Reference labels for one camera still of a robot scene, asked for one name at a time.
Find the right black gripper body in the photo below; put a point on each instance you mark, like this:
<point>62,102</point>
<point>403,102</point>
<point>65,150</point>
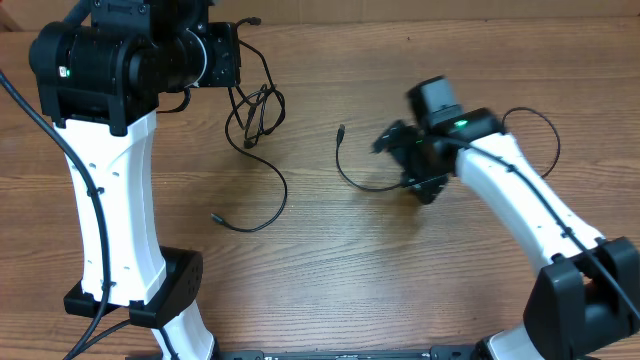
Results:
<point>414,162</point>

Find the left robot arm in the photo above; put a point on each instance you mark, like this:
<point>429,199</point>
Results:
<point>100,83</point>

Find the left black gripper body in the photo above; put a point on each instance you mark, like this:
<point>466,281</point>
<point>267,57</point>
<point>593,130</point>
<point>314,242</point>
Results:
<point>221,68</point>

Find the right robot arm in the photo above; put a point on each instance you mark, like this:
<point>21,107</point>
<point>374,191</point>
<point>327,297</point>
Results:
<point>586,293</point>

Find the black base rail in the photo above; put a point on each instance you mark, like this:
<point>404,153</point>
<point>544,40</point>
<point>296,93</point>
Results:
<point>441,352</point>

